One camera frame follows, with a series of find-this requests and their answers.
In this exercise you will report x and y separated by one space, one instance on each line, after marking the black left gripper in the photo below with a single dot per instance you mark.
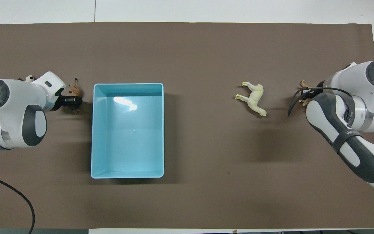
63 102

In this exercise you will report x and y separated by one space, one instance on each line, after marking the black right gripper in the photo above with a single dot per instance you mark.
310 92

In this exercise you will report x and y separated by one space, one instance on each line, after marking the orange tiger toy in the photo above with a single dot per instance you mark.
303 84

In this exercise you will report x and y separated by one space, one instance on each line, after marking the brown lion toy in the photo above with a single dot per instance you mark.
73 88

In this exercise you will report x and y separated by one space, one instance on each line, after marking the black white panda toy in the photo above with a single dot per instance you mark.
29 78

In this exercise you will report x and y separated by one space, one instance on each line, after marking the white horse toy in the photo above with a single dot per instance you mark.
256 94

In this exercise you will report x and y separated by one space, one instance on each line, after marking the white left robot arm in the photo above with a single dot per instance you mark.
11 110

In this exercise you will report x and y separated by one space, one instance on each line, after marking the light blue storage box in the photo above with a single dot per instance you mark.
125 146

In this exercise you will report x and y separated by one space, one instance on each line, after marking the brown table mat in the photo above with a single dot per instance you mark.
206 48

